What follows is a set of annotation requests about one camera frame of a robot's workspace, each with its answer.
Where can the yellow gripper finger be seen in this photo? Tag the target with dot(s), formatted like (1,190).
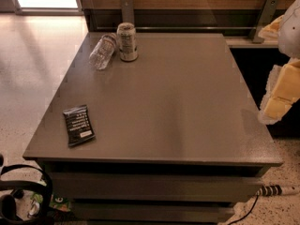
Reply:
(270,31)
(282,91)

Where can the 7up soda can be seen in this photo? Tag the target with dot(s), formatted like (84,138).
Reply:
(126,34)

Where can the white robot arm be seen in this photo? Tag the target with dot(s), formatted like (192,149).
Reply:
(288,40)

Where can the black rxbar chocolate wrapper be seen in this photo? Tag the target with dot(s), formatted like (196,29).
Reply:
(79,128)

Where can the grey drawer cabinet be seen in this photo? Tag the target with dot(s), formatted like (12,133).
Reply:
(177,138)

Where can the clear plastic water bottle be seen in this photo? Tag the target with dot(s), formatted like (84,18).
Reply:
(101,55)

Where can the green snack bag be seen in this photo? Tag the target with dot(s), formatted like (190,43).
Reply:
(58,203)

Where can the right metal wall bracket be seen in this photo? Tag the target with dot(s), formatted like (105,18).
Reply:
(265,17)

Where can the metal wall bracket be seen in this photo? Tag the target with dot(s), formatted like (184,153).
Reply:
(265,17)
(127,11)

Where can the striped handle tool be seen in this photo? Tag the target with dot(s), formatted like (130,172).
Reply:
(277,190)

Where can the left metal wall bracket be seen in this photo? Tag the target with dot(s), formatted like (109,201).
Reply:
(127,11)

